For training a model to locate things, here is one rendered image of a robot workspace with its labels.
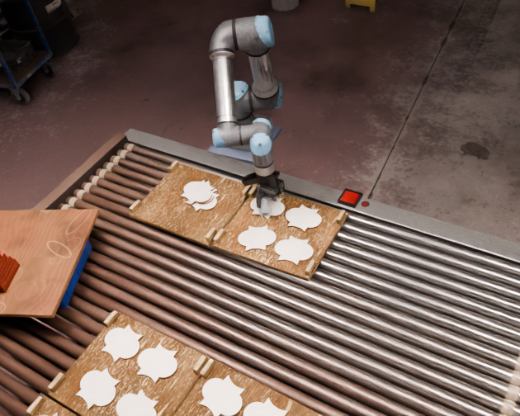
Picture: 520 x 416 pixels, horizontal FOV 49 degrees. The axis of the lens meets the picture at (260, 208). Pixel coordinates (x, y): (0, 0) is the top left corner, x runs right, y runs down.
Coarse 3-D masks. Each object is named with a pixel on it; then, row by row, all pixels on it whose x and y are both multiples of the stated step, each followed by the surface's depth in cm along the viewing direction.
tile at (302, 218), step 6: (288, 210) 224; (294, 210) 224; (300, 210) 223; (306, 210) 223; (312, 210) 222; (318, 210) 222; (288, 216) 222; (294, 216) 222; (300, 216) 221; (306, 216) 221; (312, 216) 220; (318, 216) 220; (294, 222) 219; (300, 222) 219; (306, 222) 219; (312, 222) 218; (318, 222) 218; (300, 228) 217; (306, 228) 216; (312, 228) 217
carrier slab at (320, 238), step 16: (288, 208) 226; (320, 208) 224; (240, 224) 224; (256, 224) 223; (272, 224) 222; (288, 224) 220; (320, 224) 218; (336, 224) 217; (224, 240) 219; (320, 240) 212; (240, 256) 213; (256, 256) 211; (272, 256) 210; (320, 256) 207; (288, 272) 204; (304, 272) 203
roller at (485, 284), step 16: (112, 160) 268; (128, 160) 266; (160, 176) 255; (352, 240) 213; (368, 240) 211; (400, 256) 204; (416, 256) 203; (448, 272) 197; (464, 272) 195; (480, 288) 192; (496, 288) 189; (512, 288) 188
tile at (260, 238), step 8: (248, 232) 219; (256, 232) 219; (264, 232) 218; (272, 232) 217; (240, 240) 217; (248, 240) 216; (256, 240) 216; (264, 240) 215; (272, 240) 214; (248, 248) 213; (256, 248) 213; (264, 248) 212
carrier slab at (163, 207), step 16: (176, 176) 250; (192, 176) 248; (208, 176) 247; (160, 192) 244; (176, 192) 242; (224, 192) 238; (240, 192) 237; (144, 208) 238; (160, 208) 237; (176, 208) 236; (192, 208) 234; (224, 208) 232; (160, 224) 230; (176, 224) 229; (192, 224) 228; (208, 224) 227; (224, 224) 225; (192, 240) 223
